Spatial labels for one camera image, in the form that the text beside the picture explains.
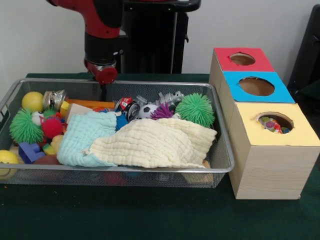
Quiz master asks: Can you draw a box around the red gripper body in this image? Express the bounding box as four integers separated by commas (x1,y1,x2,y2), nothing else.
83,58,119,86

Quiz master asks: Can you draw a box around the mint waffle cloth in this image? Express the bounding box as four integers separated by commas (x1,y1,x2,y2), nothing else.
56,110,120,168

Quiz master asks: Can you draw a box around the cream waffle cloth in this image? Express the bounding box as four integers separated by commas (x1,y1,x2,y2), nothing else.
89,117,218,169

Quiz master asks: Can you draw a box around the green spiky ball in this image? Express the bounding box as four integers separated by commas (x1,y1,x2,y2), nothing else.
9,109,46,145
175,92,216,129

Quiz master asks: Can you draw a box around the multicoloured patterned cloth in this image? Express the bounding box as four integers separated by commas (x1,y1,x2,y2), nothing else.
260,117,292,134

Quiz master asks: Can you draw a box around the shallow clear mesh bin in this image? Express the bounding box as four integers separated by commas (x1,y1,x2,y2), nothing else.
0,77,235,189

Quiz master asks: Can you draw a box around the wooden box with three holes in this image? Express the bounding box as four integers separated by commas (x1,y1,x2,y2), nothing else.
208,47,320,201

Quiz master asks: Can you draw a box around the orange toy brick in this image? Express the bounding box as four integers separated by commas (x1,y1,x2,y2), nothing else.
66,98,116,111

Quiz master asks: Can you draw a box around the small soccer ball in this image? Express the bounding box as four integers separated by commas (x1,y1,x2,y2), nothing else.
137,103,158,120

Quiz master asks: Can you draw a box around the crushed silver drink can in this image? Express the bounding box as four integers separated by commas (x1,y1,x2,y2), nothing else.
43,89,69,111

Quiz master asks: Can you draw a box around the purple spiky ball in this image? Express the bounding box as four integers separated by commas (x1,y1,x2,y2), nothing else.
150,103,175,121

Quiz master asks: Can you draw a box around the red spiky ball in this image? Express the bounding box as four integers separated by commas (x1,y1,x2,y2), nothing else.
42,117,66,139

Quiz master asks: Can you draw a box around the grey toy robot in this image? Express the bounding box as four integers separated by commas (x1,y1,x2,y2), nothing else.
159,90,186,108

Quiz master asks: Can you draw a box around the yellow ball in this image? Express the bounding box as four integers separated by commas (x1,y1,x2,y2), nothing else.
0,150,19,180
21,91,45,112

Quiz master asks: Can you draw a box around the purple toy block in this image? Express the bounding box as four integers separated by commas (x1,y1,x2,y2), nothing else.
17,142,46,165

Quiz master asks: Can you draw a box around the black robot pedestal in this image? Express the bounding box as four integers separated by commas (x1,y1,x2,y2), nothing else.
117,0,201,75

